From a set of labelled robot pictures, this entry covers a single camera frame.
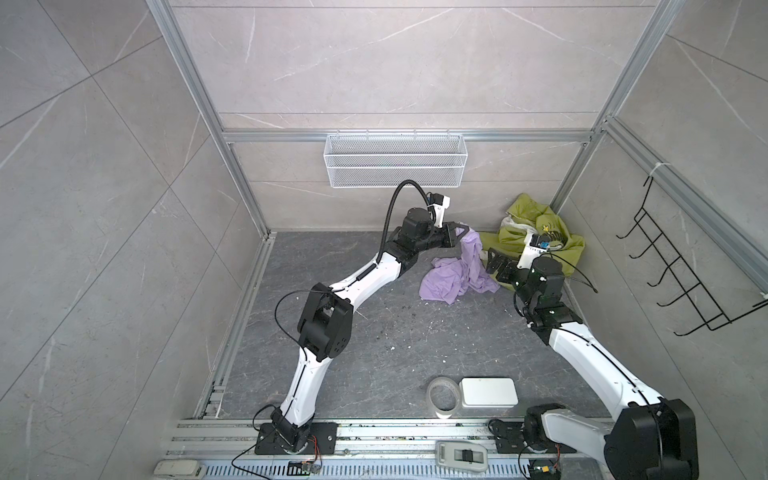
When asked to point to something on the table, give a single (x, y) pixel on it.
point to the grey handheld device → (461, 455)
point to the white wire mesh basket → (380, 160)
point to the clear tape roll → (443, 396)
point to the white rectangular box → (490, 392)
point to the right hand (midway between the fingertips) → (503, 249)
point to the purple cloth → (447, 278)
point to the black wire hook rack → (706, 309)
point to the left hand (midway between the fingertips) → (471, 223)
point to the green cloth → (531, 226)
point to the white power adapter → (178, 468)
